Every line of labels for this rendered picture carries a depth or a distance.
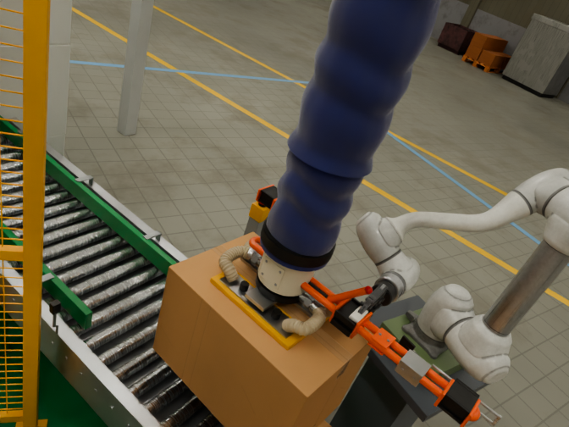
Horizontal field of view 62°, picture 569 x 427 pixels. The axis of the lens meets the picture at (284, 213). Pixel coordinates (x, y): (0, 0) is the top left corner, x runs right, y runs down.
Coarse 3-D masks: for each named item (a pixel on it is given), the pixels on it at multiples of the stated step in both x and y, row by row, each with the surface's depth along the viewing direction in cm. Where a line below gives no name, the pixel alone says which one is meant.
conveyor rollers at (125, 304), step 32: (64, 192) 250; (64, 224) 234; (96, 224) 239; (128, 256) 228; (96, 288) 207; (128, 288) 210; (160, 288) 215; (64, 320) 187; (96, 320) 190; (128, 320) 194
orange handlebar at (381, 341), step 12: (252, 240) 152; (312, 288) 141; (324, 288) 143; (324, 300) 138; (372, 324) 135; (372, 336) 130; (384, 336) 132; (384, 348) 128; (396, 348) 131; (396, 360) 127; (432, 372) 126; (432, 384) 123; (444, 384) 125
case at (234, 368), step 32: (192, 288) 146; (160, 320) 164; (192, 320) 151; (224, 320) 140; (160, 352) 169; (192, 352) 156; (224, 352) 144; (256, 352) 134; (288, 352) 136; (320, 352) 139; (352, 352) 143; (192, 384) 161; (224, 384) 148; (256, 384) 138; (288, 384) 129; (320, 384) 130; (224, 416) 153; (256, 416) 142; (288, 416) 132; (320, 416) 157
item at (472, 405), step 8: (448, 384) 123; (456, 384) 123; (448, 392) 120; (456, 392) 121; (464, 392) 122; (440, 400) 120; (448, 400) 120; (456, 400) 119; (464, 400) 119; (472, 400) 120; (480, 400) 121; (440, 408) 121; (448, 408) 121; (456, 408) 119; (464, 408) 117; (472, 408) 118; (456, 416) 120; (464, 416) 118; (464, 424) 118
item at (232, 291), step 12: (216, 276) 151; (240, 276) 154; (228, 288) 148; (240, 288) 148; (252, 288) 151; (240, 300) 146; (252, 312) 143; (264, 312) 144; (276, 312) 141; (264, 324) 140; (276, 324) 141; (276, 336) 138; (288, 336) 138; (300, 336) 140; (288, 348) 136
